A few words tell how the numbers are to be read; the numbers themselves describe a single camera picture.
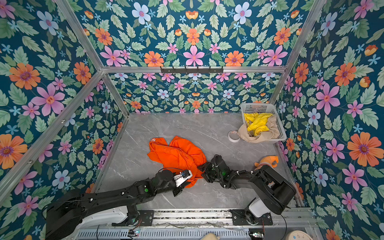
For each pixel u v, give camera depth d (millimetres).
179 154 861
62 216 414
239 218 726
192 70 924
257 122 963
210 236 662
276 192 453
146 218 736
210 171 779
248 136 945
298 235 674
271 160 901
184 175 665
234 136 1069
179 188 687
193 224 724
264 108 1149
